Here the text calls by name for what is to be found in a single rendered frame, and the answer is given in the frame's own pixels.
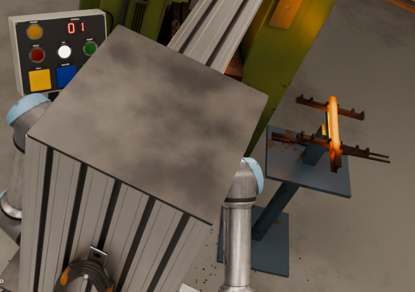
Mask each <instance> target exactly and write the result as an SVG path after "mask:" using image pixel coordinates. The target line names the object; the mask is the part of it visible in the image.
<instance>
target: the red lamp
mask: <svg viewBox="0 0 415 292"><path fill-rule="evenodd" d="M43 56H44V54H43V52H42V50H40V49H36V50H34V51H33V52H32V53H31V58H32V59H33V60H35V61H40V60H41V59H42V58H43Z"/></svg>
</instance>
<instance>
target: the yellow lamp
mask: <svg viewBox="0 0 415 292"><path fill-rule="evenodd" d="M28 33H29V35H30V36H31V37H32V38H37V37H39V36H40V34H41V29H40V28H39V27H38V26H32V27H30V29H29V31H28Z"/></svg>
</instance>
